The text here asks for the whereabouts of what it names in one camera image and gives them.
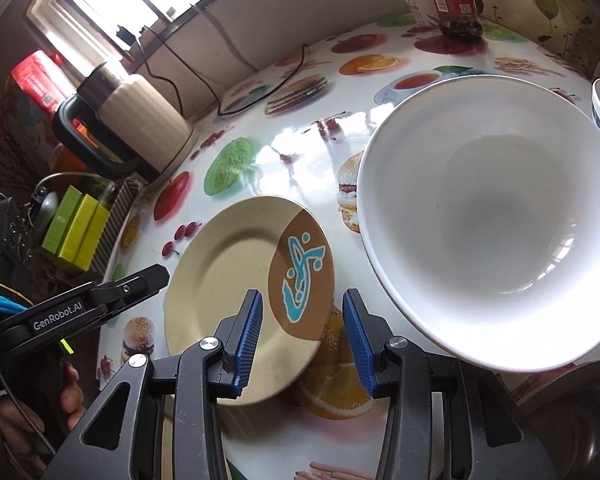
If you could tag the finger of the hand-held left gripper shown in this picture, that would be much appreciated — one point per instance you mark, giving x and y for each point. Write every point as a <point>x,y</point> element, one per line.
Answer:
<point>140,280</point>

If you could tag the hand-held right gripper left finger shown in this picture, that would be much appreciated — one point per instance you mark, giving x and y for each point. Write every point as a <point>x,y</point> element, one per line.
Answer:
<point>247,345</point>

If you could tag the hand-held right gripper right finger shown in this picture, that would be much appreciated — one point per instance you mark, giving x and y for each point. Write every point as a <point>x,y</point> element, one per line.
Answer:
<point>357,340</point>

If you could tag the beige plate with brown patch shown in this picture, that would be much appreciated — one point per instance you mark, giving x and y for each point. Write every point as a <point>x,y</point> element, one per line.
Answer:
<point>220,280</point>

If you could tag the large white bowl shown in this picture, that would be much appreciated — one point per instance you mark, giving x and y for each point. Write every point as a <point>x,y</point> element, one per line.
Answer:
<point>480,220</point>

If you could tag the person's left hand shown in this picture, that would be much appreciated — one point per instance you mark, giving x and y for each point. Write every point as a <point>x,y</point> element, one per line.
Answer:
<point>74,395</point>

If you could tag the blue fabric band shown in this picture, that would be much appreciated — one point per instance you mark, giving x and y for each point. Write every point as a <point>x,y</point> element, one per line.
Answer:
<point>5,302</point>

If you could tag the striped storage basket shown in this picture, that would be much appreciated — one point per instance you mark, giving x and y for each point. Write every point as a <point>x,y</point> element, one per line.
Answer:
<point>117,225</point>

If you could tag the lime green box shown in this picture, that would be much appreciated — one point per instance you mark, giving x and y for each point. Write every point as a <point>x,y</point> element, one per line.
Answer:
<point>87,232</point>

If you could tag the dark grey round container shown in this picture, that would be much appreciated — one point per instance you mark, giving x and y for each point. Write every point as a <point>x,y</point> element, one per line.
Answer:
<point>49,210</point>

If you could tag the cream electric kettle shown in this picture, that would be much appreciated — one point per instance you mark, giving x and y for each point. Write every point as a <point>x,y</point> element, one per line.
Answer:
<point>140,110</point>

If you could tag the red cardboard box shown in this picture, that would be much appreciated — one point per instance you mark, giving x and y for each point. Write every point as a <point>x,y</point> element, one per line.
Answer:
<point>40,80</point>

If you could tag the white plastic tub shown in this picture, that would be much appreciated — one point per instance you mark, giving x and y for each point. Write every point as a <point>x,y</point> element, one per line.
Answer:
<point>415,0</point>

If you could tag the heart print curtain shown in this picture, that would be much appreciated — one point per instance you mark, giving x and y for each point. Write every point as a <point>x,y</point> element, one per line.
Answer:
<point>540,10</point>

